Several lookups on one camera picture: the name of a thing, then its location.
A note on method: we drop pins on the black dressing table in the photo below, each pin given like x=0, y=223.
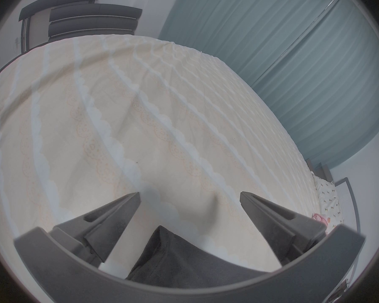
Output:
x=60, y=0

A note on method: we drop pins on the pink garment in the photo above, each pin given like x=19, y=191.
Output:
x=319, y=218

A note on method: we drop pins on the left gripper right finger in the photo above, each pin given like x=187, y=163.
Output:
x=281, y=229

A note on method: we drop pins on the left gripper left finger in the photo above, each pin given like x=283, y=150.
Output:
x=104, y=226

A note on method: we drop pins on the grey white bedside table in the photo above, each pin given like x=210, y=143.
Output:
x=322, y=170

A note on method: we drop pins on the blue-green curtain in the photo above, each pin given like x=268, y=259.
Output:
x=240, y=20
x=334, y=90

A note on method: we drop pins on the black T-shirt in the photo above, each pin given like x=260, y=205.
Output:
x=177, y=264

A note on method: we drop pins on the white printed pillow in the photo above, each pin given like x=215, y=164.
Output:
x=327, y=197

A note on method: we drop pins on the bed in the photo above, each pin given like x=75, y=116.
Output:
x=113, y=121

